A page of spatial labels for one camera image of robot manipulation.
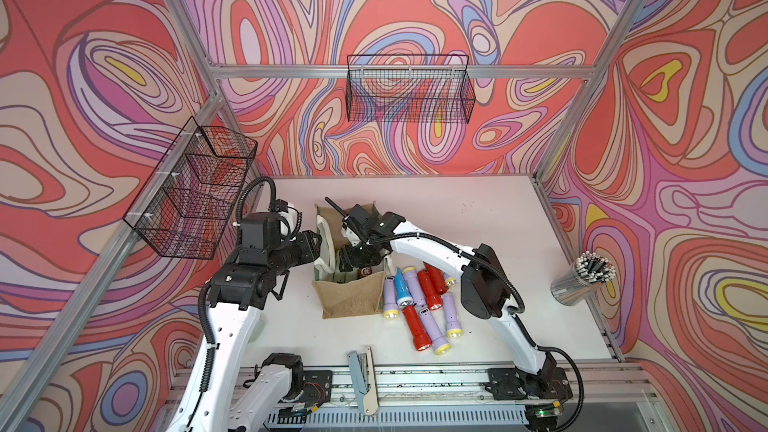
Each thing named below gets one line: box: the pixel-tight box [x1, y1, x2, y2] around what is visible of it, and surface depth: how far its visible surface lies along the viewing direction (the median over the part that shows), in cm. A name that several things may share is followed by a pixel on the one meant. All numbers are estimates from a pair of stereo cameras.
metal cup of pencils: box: [550, 251, 616, 307], surface depth 79 cm
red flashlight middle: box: [418, 270, 444, 310], surface depth 88 cm
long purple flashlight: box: [402, 266, 451, 355], surface depth 84 cm
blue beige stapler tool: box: [347, 346, 379, 416], surface depth 73 cm
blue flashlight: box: [394, 267, 413, 307], surface depth 88 cm
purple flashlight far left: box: [383, 275, 399, 321], surface depth 86 cm
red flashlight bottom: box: [402, 305, 432, 352], surface depth 82 cm
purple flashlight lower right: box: [443, 292, 463, 338], surface depth 82 cm
